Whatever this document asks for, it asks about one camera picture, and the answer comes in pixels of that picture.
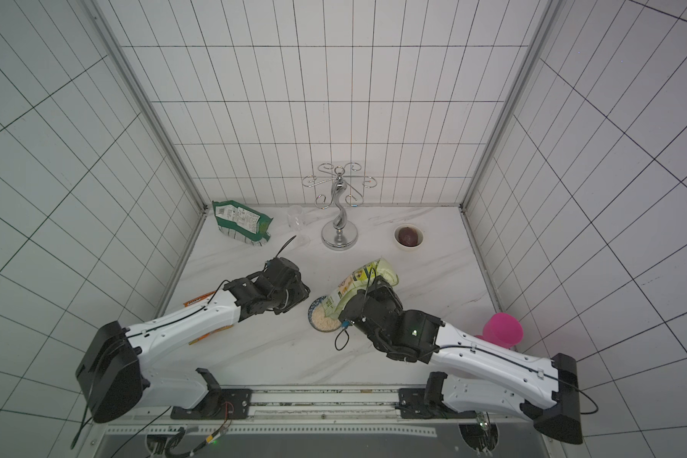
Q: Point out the chrome cup holder stand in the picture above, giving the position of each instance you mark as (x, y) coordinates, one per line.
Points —
(347, 182)

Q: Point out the orange snack packet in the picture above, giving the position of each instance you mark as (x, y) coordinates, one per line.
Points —
(220, 313)

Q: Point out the green white snack bag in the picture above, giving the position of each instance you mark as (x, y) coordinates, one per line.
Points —
(241, 222)

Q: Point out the green oats bag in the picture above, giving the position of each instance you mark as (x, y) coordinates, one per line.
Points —
(360, 279)

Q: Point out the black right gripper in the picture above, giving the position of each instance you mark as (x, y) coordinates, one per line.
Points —
(375, 295)

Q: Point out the aluminium mounting rail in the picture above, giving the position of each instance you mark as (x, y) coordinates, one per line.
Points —
(320, 403)

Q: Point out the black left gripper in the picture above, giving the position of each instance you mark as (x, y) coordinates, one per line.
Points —
(300, 293)

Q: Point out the cream bowl with purple food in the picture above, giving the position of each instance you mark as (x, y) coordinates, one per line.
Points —
(408, 237)

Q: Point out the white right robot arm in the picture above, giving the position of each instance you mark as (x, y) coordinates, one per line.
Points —
(471, 374)

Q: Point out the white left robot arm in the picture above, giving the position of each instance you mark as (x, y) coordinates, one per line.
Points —
(121, 369)

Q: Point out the blue patterned breakfast bowl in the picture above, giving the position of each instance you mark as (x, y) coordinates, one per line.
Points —
(318, 319)

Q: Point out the clear glass cup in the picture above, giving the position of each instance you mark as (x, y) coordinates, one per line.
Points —
(296, 217)

